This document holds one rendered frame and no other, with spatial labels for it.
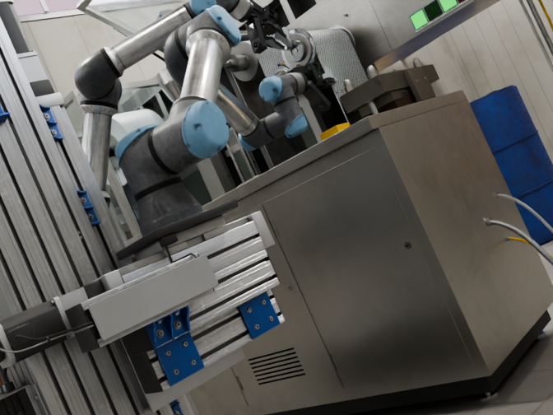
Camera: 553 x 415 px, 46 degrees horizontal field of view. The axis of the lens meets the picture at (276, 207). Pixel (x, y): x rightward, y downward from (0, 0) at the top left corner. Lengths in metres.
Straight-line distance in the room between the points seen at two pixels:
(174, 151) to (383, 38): 1.27
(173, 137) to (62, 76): 4.24
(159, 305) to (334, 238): 0.90
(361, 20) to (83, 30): 3.70
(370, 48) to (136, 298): 1.59
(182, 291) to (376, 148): 0.83
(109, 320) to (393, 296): 1.02
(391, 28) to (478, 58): 6.33
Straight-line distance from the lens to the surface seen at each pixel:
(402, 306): 2.00
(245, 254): 1.53
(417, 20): 2.45
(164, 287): 1.28
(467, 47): 8.87
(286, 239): 2.17
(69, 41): 5.82
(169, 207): 1.47
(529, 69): 8.51
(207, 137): 1.41
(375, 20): 2.54
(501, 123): 4.09
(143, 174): 1.49
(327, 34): 2.40
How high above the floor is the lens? 0.71
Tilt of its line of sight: 2 degrees up
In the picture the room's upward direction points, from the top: 24 degrees counter-clockwise
